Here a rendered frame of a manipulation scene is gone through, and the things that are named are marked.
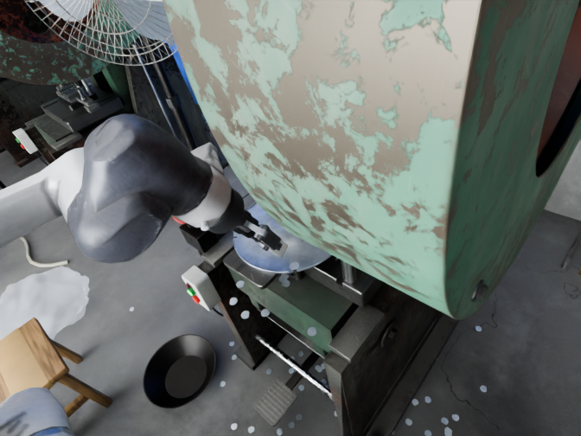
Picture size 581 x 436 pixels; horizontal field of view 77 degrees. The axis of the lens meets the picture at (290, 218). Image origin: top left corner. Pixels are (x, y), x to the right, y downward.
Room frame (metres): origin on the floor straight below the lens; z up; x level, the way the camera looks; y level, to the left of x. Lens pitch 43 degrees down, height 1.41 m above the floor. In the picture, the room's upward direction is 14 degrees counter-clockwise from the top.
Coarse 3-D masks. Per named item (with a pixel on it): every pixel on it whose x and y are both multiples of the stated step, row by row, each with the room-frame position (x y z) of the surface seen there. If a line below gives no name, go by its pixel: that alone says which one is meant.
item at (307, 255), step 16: (256, 208) 0.75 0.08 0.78; (272, 224) 0.67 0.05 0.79; (240, 240) 0.65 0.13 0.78; (288, 240) 0.60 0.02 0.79; (304, 240) 0.59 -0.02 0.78; (240, 256) 0.59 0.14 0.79; (256, 256) 0.58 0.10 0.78; (272, 256) 0.57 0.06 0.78; (288, 256) 0.56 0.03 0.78; (304, 256) 0.55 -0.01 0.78; (320, 256) 0.54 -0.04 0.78; (272, 272) 0.52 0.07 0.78; (288, 272) 0.51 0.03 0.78
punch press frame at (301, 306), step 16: (240, 288) 0.72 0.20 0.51; (256, 288) 0.64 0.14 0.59; (272, 288) 0.59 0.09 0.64; (288, 288) 0.57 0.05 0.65; (304, 288) 0.56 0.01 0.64; (320, 288) 0.55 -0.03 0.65; (256, 304) 0.67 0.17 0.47; (272, 304) 0.59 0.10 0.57; (288, 304) 0.54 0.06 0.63; (304, 304) 0.52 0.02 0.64; (320, 304) 0.51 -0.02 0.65; (336, 304) 0.49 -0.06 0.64; (352, 304) 0.49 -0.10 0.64; (288, 320) 0.56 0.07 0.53; (304, 320) 0.50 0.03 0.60; (320, 320) 0.46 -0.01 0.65; (336, 320) 0.45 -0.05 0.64; (256, 336) 0.74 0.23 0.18; (304, 336) 0.51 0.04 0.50; (320, 336) 0.46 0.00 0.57; (320, 352) 0.48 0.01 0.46; (320, 384) 0.51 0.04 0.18
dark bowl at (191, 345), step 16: (192, 336) 0.89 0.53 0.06; (160, 352) 0.85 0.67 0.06; (176, 352) 0.85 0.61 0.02; (192, 352) 0.84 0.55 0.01; (208, 352) 0.80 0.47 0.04; (160, 368) 0.80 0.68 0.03; (176, 368) 0.79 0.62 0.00; (192, 368) 0.78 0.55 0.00; (208, 368) 0.75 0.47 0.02; (144, 384) 0.72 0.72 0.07; (160, 384) 0.73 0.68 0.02; (176, 384) 0.72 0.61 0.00; (192, 384) 0.71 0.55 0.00; (160, 400) 0.66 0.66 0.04; (176, 400) 0.65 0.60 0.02; (192, 400) 0.61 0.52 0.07
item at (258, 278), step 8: (232, 256) 0.60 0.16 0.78; (224, 264) 0.59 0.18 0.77; (232, 264) 0.58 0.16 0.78; (240, 264) 0.57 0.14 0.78; (240, 272) 0.55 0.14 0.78; (248, 272) 0.54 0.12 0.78; (256, 272) 0.54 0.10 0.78; (264, 272) 0.53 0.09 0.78; (296, 272) 0.59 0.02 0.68; (248, 280) 0.52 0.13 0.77; (256, 280) 0.51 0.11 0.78; (264, 280) 0.51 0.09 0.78; (272, 280) 0.51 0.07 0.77; (264, 288) 0.50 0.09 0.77
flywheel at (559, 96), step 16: (576, 16) 0.57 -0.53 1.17; (576, 32) 0.56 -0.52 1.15; (576, 48) 0.54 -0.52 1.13; (560, 64) 0.53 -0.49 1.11; (576, 64) 0.52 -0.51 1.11; (560, 80) 0.52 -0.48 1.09; (576, 80) 0.51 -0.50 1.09; (560, 96) 0.50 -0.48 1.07; (560, 112) 0.47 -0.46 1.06; (544, 128) 0.46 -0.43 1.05; (544, 144) 0.43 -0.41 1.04
